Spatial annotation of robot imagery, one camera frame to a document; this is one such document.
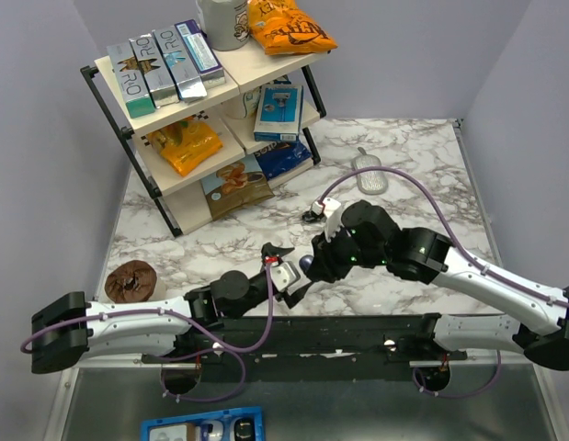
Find black earbud charging case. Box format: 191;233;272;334
302;210;324;223

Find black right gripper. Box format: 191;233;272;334
305;221;388;284

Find grey printed mug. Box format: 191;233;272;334
196;0;250;51

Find blue plastic tray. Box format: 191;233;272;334
141;407;266;441

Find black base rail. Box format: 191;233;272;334
166;313;466;382

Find white cup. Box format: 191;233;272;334
222;87;261;119

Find brown crumpled wrapper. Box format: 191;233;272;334
104;260;157;303

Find brown cookie bag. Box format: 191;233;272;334
201;155;274;221

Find blue razor box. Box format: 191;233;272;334
254;84;303;143

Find dark blue snack bag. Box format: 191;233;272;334
254;141;311;180

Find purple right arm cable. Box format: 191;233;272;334
313;165;569;400

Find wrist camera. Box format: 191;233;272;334
270;261;301;292
311;198;343;243

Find purple white box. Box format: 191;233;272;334
175;19;226;88

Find orange snack bag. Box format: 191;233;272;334
146;118;223;176

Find orange chips bag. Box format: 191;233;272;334
247;0;337;55

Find black frame wooden shelf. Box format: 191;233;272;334
81;41;326;237

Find blue silver RO box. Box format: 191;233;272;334
153;26;207;102

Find teal RO box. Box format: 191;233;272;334
107;41;155;119

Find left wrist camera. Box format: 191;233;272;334
270;261;301;292

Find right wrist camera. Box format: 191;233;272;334
311;198;343;243

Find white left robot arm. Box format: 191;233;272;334
21;243;313;374

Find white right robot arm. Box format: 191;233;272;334
300;200;569;371

